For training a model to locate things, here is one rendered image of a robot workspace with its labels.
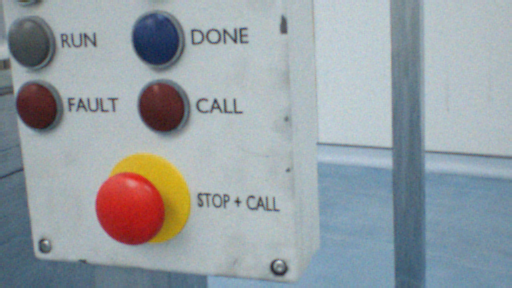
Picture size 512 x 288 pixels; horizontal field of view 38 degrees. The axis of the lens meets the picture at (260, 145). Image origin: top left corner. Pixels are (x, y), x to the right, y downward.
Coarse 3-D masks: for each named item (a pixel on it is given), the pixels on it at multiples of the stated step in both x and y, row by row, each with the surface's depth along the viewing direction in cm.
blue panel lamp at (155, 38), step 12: (144, 24) 38; (156, 24) 38; (168, 24) 38; (144, 36) 38; (156, 36) 38; (168, 36) 38; (144, 48) 39; (156, 48) 38; (168, 48) 38; (156, 60) 39; (168, 60) 39
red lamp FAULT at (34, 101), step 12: (36, 84) 42; (24, 96) 42; (36, 96) 42; (48, 96) 42; (24, 108) 42; (36, 108) 42; (48, 108) 42; (24, 120) 42; (36, 120) 42; (48, 120) 42
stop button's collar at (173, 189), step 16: (128, 160) 41; (144, 160) 41; (160, 160) 40; (144, 176) 41; (160, 176) 41; (176, 176) 40; (160, 192) 41; (176, 192) 40; (176, 208) 41; (224, 208) 40; (176, 224) 41; (160, 240) 42
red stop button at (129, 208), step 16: (112, 176) 39; (128, 176) 39; (112, 192) 39; (128, 192) 38; (144, 192) 38; (96, 208) 40; (112, 208) 39; (128, 208) 39; (144, 208) 38; (160, 208) 39; (112, 224) 39; (128, 224) 39; (144, 224) 39; (160, 224) 39; (128, 240) 39; (144, 240) 39
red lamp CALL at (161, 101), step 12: (156, 84) 39; (168, 84) 39; (144, 96) 39; (156, 96) 39; (168, 96) 39; (180, 96) 39; (144, 108) 39; (156, 108) 39; (168, 108) 39; (180, 108) 39; (144, 120) 40; (156, 120) 39; (168, 120) 39; (180, 120) 39
